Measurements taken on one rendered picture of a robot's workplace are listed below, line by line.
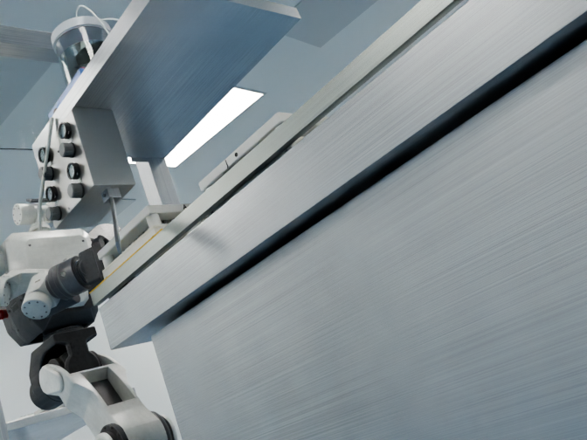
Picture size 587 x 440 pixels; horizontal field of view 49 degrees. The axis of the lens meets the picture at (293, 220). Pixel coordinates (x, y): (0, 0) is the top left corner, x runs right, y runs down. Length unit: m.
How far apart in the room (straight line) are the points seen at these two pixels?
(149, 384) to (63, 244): 5.64
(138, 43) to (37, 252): 0.82
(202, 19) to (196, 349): 0.67
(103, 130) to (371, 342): 0.83
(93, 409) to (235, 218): 0.88
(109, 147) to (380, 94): 0.78
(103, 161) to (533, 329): 0.99
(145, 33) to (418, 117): 0.69
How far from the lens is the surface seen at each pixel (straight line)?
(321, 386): 1.07
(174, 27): 1.38
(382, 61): 0.90
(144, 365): 7.62
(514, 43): 0.80
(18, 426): 2.87
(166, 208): 1.38
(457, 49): 0.84
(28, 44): 1.91
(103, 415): 1.79
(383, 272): 0.95
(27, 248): 1.99
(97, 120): 1.54
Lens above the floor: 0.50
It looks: 16 degrees up
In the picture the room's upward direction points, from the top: 21 degrees counter-clockwise
